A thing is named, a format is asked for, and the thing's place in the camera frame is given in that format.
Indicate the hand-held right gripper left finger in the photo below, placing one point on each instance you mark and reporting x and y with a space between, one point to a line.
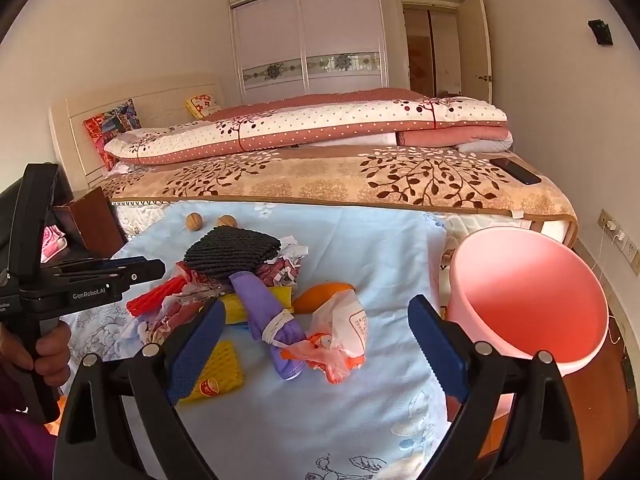
200 345

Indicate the black smartphone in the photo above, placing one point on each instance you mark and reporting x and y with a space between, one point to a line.
515 170

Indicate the pink white wrapper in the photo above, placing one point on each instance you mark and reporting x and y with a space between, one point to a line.
170 322

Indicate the white door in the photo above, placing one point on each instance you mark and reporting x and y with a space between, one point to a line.
475 45

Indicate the purple cloth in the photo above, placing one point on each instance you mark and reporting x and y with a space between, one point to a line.
255 305

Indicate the red foam net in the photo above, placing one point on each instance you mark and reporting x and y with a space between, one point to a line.
150 300

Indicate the white orange plastic bag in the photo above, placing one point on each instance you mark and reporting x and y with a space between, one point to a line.
345 325

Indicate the wall socket strip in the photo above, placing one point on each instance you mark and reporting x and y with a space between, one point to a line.
631 250

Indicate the pink plastic bucket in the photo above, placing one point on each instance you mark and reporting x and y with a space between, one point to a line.
525 300

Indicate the brown leaf pattern blanket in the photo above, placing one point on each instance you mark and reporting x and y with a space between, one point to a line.
325 180

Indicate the cream headboard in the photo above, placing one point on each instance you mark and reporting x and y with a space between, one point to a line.
165 100

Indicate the black wall device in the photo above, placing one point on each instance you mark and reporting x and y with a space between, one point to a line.
600 32

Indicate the yellow floral pillow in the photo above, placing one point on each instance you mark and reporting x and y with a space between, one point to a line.
202 105

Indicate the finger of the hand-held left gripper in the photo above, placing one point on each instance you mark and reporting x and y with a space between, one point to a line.
145 271
127 261

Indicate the brown walnut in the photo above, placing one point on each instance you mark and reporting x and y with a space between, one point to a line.
193 221
226 222

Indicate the colourful printed pillow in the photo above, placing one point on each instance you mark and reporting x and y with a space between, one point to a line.
112 125

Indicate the white sliding door wardrobe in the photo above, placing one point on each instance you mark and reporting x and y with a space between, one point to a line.
270 35

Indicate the light blue cloth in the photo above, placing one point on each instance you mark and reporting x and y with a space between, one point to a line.
350 240

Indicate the black power bank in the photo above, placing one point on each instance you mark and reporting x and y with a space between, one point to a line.
628 372

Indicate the red white paper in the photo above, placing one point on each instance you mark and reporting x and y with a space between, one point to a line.
285 265

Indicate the small orange fruit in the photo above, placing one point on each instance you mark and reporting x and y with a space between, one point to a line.
320 299

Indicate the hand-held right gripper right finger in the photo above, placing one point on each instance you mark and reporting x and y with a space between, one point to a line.
435 340

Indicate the folded pink dotted quilt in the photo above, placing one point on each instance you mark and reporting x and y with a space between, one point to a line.
310 120

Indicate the person's purple clothing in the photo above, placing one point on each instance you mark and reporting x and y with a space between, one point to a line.
20 440

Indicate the black foam net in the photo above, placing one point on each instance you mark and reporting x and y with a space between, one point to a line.
230 252

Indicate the pink patterned item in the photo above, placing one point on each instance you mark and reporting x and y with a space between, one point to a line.
52 245

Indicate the person's left hand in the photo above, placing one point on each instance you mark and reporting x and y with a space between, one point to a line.
52 350

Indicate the yellow foam net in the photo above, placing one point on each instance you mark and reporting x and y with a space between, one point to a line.
225 370

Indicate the dark wooden nightstand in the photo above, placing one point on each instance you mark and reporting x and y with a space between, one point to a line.
95 215

